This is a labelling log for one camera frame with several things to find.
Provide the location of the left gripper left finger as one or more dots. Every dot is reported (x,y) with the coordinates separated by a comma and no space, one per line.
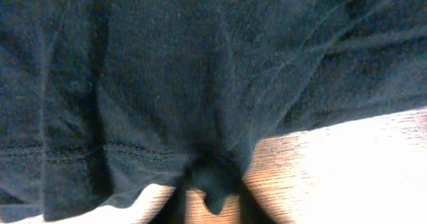
(173,212)

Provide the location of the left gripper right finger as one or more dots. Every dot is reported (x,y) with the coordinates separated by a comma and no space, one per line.
(251,212)

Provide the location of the black Nike t-shirt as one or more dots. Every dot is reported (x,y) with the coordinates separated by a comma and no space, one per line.
(101,98)

